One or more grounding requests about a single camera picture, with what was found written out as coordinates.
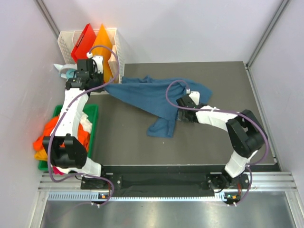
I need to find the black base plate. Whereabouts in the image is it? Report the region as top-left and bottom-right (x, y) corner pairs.
(80, 165), (252, 197)

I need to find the red plastic board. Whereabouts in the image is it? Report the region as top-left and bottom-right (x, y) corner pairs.
(71, 23), (96, 63)

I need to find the aluminium frame rail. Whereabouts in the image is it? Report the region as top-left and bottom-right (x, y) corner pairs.
(38, 172), (297, 191)

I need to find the blue t-shirt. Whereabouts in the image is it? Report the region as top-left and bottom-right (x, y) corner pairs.
(105, 76), (212, 138)

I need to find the pink cloth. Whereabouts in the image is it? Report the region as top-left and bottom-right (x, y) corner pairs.
(52, 166), (65, 175)

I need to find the wooden board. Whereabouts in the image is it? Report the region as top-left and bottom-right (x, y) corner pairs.
(108, 45), (119, 83)

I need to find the teal tape roll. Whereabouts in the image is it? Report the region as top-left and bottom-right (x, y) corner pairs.
(66, 69), (76, 79)

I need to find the green plastic crate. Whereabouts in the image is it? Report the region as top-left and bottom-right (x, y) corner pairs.
(38, 104), (98, 171)

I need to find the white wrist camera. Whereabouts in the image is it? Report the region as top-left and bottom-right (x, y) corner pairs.
(86, 52), (104, 74)
(186, 88), (200, 105)

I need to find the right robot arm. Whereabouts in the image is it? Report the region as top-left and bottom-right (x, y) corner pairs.
(176, 95), (268, 188)

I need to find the white slotted storage basket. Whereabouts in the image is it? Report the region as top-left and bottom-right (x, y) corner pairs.
(57, 28), (125, 84)

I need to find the yellow t-shirt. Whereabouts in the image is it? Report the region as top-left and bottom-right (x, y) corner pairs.
(34, 149), (48, 162)

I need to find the orange t-shirt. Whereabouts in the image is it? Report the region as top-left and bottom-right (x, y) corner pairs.
(33, 116), (91, 152)

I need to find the orange plastic board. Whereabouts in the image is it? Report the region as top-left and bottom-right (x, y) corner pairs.
(92, 24), (113, 83)

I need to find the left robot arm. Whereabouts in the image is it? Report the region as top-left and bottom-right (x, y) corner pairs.
(42, 56), (108, 188)

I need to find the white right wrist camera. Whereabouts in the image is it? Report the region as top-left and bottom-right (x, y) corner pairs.
(186, 88), (200, 105)

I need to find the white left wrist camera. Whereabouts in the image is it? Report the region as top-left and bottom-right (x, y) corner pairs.
(86, 52), (104, 74)

